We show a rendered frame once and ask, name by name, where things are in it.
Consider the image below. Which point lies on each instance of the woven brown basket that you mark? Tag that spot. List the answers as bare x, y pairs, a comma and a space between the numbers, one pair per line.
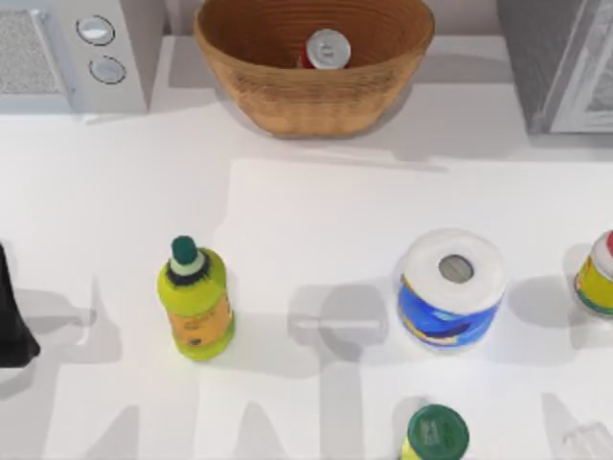
311, 100

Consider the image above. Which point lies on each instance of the yellow-green bottle with green cap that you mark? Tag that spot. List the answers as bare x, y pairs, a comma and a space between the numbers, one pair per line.
198, 306

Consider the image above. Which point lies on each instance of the blue and white paper roll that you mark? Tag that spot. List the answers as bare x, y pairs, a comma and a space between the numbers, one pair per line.
450, 297

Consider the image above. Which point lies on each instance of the red and silver can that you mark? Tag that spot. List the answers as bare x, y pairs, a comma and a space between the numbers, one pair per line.
328, 50

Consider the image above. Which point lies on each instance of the yellow jar with green lid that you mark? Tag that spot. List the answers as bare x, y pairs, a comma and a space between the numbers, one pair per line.
436, 433

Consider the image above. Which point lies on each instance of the small round microwave knob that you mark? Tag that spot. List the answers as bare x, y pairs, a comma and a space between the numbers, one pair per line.
107, 69

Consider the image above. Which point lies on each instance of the large round microwave knob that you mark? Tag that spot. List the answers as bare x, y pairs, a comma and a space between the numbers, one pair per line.
96, 29

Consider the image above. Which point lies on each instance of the yellow jar with red lid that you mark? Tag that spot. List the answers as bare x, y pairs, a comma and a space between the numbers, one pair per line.
596, 280

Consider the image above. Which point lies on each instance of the pale microwave oven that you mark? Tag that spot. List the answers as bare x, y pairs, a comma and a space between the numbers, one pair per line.
72, 52

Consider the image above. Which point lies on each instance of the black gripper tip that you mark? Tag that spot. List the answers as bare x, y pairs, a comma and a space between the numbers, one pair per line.
14, 326

